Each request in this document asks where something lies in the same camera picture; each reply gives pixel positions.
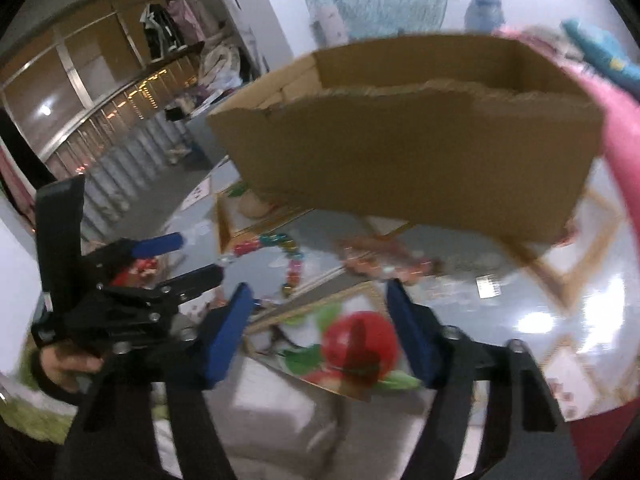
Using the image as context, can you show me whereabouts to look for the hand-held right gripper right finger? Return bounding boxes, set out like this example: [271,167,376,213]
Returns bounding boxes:
[386,279,583,480]

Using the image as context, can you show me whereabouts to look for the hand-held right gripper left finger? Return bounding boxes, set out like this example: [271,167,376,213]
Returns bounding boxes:
[52,282,254,480]

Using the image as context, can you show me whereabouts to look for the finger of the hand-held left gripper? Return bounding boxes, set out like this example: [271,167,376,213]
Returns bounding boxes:
[99,231,185,272]
[156,265,225,304]

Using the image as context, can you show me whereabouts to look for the reddish bead jewelry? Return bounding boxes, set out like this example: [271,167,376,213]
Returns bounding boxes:
[340,240,446,283]

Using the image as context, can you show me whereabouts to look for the colourful bead bracelet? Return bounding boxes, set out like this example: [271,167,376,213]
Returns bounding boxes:
[232,232,306,296]

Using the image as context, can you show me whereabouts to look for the brown cardboard box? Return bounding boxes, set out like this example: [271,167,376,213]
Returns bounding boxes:
[206,32,608,243]

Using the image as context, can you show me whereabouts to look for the person's left hand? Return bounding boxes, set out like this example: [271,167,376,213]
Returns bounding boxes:
[39,350,105,392]

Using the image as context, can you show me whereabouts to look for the brown sliding door wardrobe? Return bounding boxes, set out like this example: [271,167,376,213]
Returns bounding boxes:
[0,0,173,176]

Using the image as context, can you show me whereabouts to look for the green shaggy rug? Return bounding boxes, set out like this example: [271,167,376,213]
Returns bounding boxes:
[0,380,77,443]

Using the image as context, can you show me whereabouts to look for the pile of light clothes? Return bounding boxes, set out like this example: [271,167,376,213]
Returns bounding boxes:
[197,40,256,92]

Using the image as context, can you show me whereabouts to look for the black and white hanging garment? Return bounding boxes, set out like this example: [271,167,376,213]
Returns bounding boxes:
[140,2,177,58]

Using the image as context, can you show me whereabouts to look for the dark red cloth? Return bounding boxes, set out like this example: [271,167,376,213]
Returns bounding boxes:
[570,400,638,480]

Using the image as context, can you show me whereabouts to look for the pink hanging garment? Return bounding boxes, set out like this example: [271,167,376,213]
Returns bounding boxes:
[167,0,207,46]

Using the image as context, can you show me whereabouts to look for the pink floral blanket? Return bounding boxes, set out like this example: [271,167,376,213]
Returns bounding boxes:
[492,27,640,241]

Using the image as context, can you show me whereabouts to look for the blue water jug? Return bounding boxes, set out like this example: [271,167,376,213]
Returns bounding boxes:
[465,0,506,31]

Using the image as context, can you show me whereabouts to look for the teal printed pillow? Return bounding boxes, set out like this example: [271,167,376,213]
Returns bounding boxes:
[560,19,640,86]

